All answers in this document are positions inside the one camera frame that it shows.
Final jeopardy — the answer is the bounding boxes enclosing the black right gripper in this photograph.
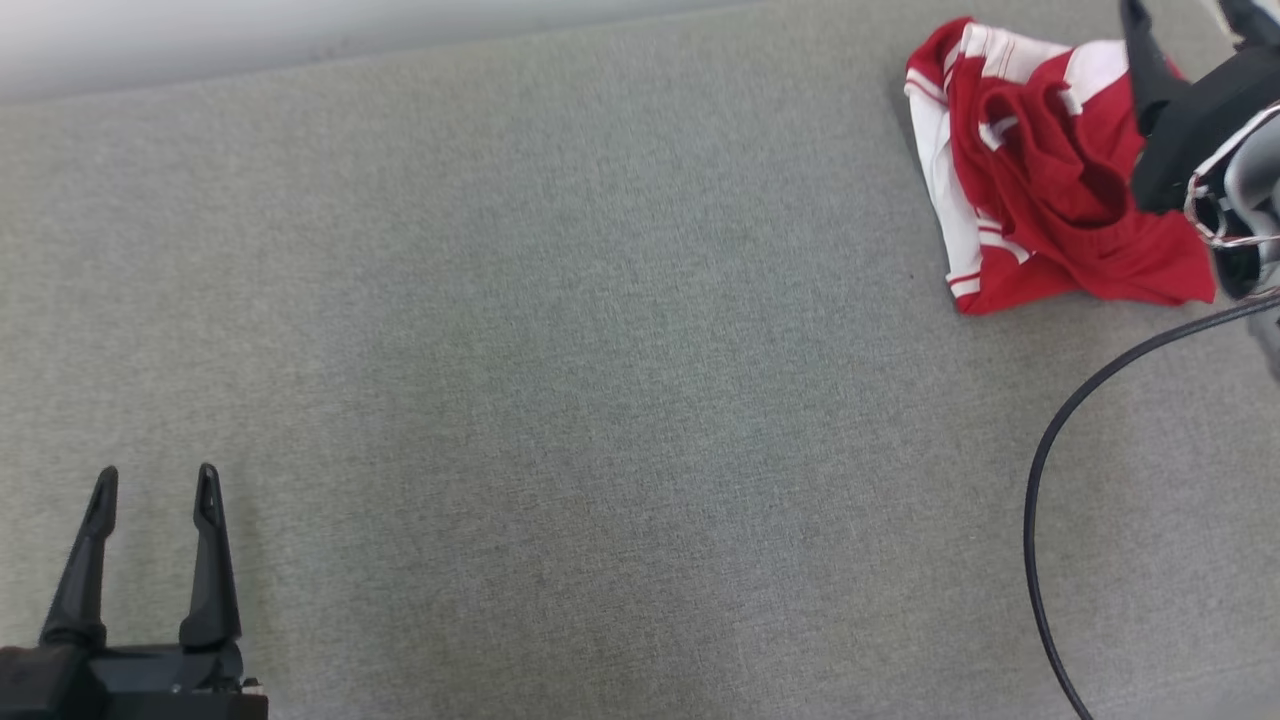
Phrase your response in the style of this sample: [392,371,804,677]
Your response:
[1117,0,1280,215]

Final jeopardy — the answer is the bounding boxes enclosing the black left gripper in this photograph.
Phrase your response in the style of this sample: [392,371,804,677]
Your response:
[0,461,269,720]

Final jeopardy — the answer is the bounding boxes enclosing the thin white red wire bundle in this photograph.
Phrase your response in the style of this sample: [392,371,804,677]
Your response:
[1184,100,1280,248]

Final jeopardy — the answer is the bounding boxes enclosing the red shorts with white stripe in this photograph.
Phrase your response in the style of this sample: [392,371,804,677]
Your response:
[945,40,1219,306]

